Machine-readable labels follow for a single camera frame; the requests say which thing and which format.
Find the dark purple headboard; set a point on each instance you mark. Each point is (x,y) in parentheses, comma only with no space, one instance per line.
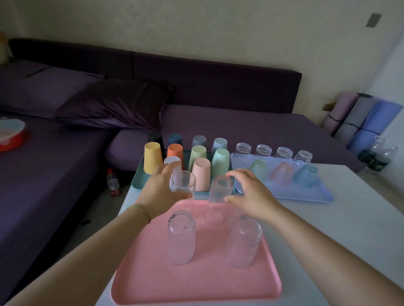
(221,85)

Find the light purple pillow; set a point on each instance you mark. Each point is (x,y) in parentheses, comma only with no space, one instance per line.
(41,88)

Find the person's left thumb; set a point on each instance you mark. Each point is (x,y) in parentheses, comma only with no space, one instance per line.
(183,196)

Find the person's right thumb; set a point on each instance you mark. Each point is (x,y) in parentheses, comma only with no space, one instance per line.
(235,198)

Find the clear bottle with dark label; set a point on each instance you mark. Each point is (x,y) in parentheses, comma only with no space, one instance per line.
(369,153)
(380,160)

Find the person's right forearm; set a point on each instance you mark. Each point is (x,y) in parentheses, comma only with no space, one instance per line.
(331,261)

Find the light blue plastic tray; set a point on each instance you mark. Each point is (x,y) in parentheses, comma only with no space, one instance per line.
(303,194)

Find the teal plastic tray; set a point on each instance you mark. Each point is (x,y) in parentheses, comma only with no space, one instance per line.
(139,179)

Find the group of coloured plastic cups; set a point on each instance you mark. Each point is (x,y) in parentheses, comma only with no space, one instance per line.
(202,170)

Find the person's left forearm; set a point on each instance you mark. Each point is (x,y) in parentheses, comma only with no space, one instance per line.
(82,261)

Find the blue rolled yoga mat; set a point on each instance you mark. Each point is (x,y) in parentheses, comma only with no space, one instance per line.
(375,126)

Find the dark purple satin pillow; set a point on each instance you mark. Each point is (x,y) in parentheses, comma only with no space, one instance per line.
(116,107)

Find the person's right hand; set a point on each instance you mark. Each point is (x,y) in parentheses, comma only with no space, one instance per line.
(257,198)

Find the grey wall switch plate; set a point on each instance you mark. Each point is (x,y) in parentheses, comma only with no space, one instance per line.
(373,20)

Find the tall clear ribbed glass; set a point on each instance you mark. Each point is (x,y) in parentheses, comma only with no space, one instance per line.
(181,239)
(242,244)
(184,182)
(216,208)

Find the grey rolled yoga mat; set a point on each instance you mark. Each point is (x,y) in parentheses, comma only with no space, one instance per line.
(356,121)

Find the pink plastic tray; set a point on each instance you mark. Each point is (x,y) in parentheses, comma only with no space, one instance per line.
(202,280)

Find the red bowl with white lid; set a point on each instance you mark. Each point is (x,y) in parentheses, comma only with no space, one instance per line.
(11,134)

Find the person's left hand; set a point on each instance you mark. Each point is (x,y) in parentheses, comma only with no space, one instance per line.
(156,195)

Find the blue translucent glass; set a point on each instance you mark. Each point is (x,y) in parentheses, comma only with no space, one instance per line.
(305,176)

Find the green translucent glass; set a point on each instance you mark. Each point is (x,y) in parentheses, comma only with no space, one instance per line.
(259,170)

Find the purple mattress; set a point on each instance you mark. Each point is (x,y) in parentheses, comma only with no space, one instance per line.
(252,126)
(41,176)

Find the pink rolled yoga mat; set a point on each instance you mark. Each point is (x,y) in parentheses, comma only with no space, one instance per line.
(339,112)

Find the plastic bottle with red label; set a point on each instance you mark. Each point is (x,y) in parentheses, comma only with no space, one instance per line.
(113,184)

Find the pink translucent glass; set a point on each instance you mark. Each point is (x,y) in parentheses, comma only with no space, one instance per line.
(282,174)

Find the short clear glass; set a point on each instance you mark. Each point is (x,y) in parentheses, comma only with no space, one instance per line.
(263,150)
(242,149)
(283,153)
(303,156)

